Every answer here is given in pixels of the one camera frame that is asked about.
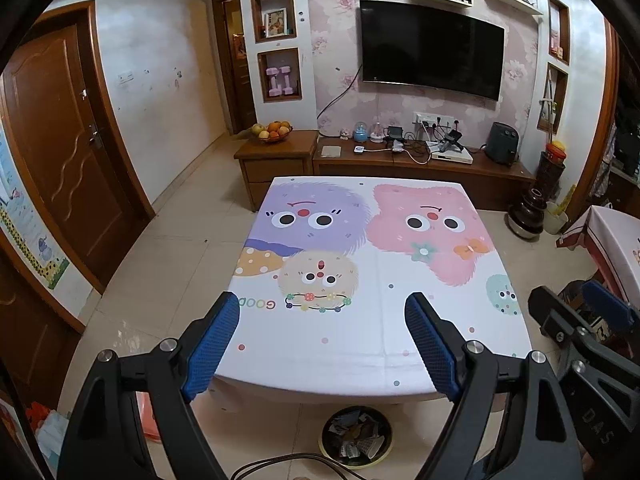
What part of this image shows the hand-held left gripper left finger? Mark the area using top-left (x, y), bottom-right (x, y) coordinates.
top-left (57, 291), bottom-right (241, 480)

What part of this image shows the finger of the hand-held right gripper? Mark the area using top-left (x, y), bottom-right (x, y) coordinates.
top-left (582, 280), bottom-right (640, 332)
top-left (528, 285), bottom-right (603, 363)

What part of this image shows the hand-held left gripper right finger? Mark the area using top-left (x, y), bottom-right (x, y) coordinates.
top-left (404, 291), bottom-right (585, 480)

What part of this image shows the round trash bin black liner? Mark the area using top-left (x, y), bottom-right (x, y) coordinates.
top-left (319, 406), bottom-right (393, 471)

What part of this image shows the pink trimmed white tablecloth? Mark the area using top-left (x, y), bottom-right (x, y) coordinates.
top-left (557, 204), bottom-right (640, 306)

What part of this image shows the cartoon printed tablecloth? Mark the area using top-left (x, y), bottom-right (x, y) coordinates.
top-left (207, 176), bottom-right (533, 406)

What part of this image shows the pink plastic stool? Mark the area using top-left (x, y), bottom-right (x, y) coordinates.
top-left (137, 390), bottom-right (163, 443)

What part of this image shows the white plastic bucket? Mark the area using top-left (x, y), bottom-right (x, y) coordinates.
top-left (544, 201), bottom-right (571, 235)

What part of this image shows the dark brown ceramic pot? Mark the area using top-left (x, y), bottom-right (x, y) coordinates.
top-left (506, 187), bottom-right (547, 241)

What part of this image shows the tall brown cylinder stand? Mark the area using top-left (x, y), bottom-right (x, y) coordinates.
top-left (539, 141), bottom-right (568, 201)

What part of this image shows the long wooden television cabinet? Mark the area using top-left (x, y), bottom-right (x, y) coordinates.
top-left (312, 132), bottom-right (536, 211)

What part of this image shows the dark grey appliance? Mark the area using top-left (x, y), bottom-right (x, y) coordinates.
top-left (486, 121), bottom-right (519, 166)

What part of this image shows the small wooden cabinet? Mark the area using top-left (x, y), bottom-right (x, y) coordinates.
top-left (234, 130), bottom-right (319, 213)

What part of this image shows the orange cloth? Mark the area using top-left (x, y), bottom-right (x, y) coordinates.
top-left (25, 401), bottom-right (56, 433)

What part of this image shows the plain wooden door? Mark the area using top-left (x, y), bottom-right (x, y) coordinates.
top-left (0, 245), bottom-right (86, 411)

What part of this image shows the white set-top box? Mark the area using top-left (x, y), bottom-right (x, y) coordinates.
top-left (431, 145), bottom-right (475, 165)

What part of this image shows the bowl of fruit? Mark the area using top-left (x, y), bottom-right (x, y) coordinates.
top-left (250, 120), bottom-right (294, 145)

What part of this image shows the wavy panel wooden door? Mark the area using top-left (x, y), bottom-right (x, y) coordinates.
top-left (0, 0), bottom-right (156, 296)

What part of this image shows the dark wooden inner door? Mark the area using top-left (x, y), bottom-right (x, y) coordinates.
top-left (212, 0), bottom-right (258, 136)

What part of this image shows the black floor cable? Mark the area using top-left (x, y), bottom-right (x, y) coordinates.
top-left (232, 452), bottom-right (351, 480)

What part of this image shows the children's wall poster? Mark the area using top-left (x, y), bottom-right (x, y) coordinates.
top-left (0, 125), bottom-right (71, 291)

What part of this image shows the white wall power strip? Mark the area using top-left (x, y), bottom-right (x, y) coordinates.
top-left (412, 112), bottom-right (459, 128)

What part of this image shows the black wall television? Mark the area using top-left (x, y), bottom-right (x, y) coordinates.
top-left (359, 0), bottom-right (505, 102)

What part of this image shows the white flat wall shelf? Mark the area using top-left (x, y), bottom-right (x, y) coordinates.
top-left (480, 0), bottom-right (543, 16)

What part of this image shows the white photo frame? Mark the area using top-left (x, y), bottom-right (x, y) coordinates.
top-left (263, 7), bottom-right (287, 38)

